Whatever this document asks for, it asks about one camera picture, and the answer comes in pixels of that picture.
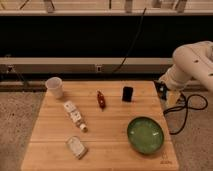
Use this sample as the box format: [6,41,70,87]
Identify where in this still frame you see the white paper cup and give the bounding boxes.
[45,77,63,99]

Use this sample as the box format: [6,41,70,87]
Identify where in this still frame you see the black hanging cable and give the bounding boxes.
[111,7,147,74]

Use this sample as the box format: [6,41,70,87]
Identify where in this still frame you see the green bowl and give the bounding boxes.
[127,117,164,155]

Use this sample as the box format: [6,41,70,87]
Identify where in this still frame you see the wooden cutting board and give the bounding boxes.
[21,81,179,171]

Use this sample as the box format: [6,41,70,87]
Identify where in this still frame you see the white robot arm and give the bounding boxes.
[159,41,213,108]

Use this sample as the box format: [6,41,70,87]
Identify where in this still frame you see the white plastic bottle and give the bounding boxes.
[64,101,88,132]

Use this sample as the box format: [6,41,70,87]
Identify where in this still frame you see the black eraser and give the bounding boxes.
[122,87,133,102]

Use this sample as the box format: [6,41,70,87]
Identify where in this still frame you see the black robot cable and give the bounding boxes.
[153,79,209,136]

